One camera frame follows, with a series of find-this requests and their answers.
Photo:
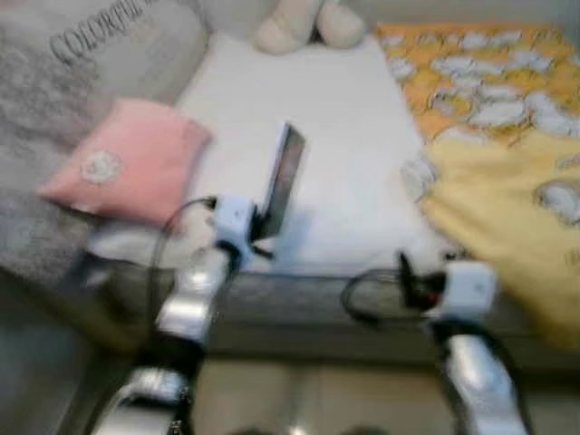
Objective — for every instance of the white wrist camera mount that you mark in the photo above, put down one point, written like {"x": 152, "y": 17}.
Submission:
{"x": 469, "y": 290}
{"x": 233, "y": 217}

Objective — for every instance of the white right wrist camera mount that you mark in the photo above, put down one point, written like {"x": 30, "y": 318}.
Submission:
{"x": 469, "y": 290}

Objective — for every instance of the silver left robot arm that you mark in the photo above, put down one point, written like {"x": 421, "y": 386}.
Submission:
{"x": 186, "y": 313}

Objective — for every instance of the pink plush pillow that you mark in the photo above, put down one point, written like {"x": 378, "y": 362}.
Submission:
{"x": 136, "y": 159}

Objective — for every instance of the grey text printed pillow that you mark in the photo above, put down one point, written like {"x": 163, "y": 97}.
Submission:
{"x": 109, "y": 54}

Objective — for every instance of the dark cover paperback book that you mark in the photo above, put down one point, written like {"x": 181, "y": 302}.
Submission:
{"x": 285, "y": 181}

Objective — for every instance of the white mattress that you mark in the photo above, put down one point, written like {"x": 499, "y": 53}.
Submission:
{"x": 344, "y": 118}

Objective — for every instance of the yellow cartoon egg blanket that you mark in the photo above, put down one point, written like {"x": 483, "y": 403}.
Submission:
{"x": 489, "y": 208}

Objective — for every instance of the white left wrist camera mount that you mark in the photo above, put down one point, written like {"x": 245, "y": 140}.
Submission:
{"x": 233, "y": 217}

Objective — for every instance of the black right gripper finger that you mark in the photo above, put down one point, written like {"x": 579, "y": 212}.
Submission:
{"x": 406, "y": 274}

